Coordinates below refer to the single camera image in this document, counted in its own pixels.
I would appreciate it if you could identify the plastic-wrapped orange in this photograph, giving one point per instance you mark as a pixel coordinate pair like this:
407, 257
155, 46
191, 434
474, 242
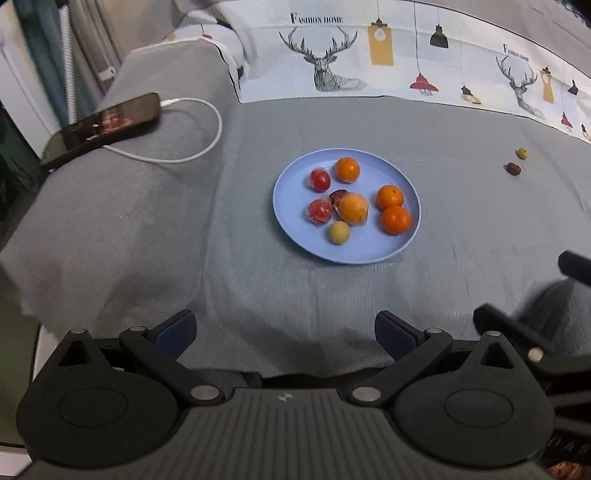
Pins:
353, 208

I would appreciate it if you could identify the printed deer lamp cloth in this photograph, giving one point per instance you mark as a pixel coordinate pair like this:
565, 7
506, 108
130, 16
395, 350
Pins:
392, 27

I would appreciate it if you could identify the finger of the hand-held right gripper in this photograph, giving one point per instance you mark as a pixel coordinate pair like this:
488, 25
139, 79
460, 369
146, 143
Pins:
576, 266
512, 330

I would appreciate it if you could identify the yellow-green jujube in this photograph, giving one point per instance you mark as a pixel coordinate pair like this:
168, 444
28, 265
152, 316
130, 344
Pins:
339, 232
522, 153

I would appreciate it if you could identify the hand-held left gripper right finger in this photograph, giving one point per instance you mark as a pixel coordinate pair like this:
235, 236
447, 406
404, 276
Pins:
395, 333

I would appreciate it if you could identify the blue plate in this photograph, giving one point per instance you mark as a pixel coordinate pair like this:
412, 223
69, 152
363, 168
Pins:
369, 249

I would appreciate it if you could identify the small orange mandarin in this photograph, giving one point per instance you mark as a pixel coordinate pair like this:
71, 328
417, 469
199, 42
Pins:
390, 197
396, 219
347, 169

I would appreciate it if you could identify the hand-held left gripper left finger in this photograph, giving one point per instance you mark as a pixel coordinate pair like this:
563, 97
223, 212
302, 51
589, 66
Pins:
178, 333

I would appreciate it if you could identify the plastic-wrapped red tomato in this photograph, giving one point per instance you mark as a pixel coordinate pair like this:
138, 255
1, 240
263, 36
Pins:
319, 180
320, 211

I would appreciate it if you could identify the teal curtain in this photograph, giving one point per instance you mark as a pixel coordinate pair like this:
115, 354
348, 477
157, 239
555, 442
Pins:
41, 55

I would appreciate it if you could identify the black smartphone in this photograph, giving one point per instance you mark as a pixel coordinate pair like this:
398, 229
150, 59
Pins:
106, 122

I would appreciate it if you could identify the grey curtain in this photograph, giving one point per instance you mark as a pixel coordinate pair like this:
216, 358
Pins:
97, 32

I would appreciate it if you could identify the dried red date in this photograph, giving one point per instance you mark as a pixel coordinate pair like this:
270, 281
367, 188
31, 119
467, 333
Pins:
337, 196
513, 169

